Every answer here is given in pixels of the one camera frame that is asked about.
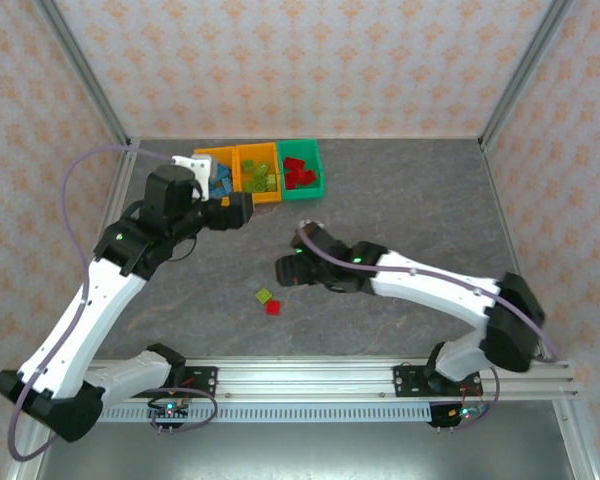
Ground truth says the orange plastic bin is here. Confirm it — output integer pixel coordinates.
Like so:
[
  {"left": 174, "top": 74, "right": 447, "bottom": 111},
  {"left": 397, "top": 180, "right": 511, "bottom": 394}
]
[
  {"left": 234, "top": 142, "right": 285, "bottom": 206},
  {"left": 193, "top": 145, "right": 240, "bottom": 201}
]

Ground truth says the green plastic bin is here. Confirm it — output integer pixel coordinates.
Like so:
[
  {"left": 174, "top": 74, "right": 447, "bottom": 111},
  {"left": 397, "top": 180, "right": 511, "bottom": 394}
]
[{"left": 276, "top": 138, "right": 327, "bottom": 203}]

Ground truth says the grey metal bottom panel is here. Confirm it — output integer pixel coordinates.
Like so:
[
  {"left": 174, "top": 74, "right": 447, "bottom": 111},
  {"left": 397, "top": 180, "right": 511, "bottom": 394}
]
[{"left": 34, "top": 422, "right": 581, "bottom": 480}]

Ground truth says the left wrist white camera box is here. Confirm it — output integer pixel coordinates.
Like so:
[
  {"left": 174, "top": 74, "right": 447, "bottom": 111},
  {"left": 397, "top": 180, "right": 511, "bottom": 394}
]
[{"left": 171, "top": 154, "right": 215, "bottom": 187}]

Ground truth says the aluminium table side rail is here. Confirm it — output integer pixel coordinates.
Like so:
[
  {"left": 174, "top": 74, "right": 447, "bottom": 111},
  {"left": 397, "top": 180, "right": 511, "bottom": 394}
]
[
  {"left": 54, "top": 139, "right": 141, "bottom": 362},
  {"left": 479, "top": 141, "right": 554, "bottom": 361}
]

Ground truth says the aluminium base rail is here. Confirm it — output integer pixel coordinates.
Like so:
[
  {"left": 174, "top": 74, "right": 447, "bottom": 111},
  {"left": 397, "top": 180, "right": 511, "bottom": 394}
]
[{"left": 87, "top": 357, "right": 580, "bottom": 401}]

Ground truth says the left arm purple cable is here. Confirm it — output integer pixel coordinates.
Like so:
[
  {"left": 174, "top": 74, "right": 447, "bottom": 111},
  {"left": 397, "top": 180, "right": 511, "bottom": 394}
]
[{"left": 7, "top": 144, "right": 219, "bottom": 461}]

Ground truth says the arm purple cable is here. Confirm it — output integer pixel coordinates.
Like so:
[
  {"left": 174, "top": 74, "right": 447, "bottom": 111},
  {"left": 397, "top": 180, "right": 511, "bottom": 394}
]
[
  {"left": 297, "top": 228, "right": 560, "bottom": 432},
  {"left": 7, "top": 144, "right": 219, "bottom": 461}
]

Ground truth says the slotted grey cable duct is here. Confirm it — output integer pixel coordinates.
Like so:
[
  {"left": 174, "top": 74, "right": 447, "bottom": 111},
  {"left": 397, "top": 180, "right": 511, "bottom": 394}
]
[{"left": 99, "top": 403, "right": 434, "bottom": 424}]

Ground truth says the aluminium frame post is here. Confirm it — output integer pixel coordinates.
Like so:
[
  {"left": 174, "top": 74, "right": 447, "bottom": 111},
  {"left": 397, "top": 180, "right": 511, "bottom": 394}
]
[
  {"left": 32, "top": 0, "right": 134, "bottom": 151},
  {"left": 478, "top": 0, "right": 579, "bottom": 151}
]

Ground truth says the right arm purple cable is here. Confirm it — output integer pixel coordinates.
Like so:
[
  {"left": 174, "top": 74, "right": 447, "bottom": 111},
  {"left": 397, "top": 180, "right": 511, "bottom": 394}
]
[{"left": 297, "top": 228, "right": 560, "bottom": 432}]

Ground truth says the aluminium frame leg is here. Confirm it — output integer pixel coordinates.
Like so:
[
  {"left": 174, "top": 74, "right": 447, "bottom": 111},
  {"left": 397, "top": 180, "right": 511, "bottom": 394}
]
[
  {"left": 4, "top": 439, "right": 49, "bottom": 480},
  {"left": 552, "top": 399, "right": 600, "bottom": 480}
]

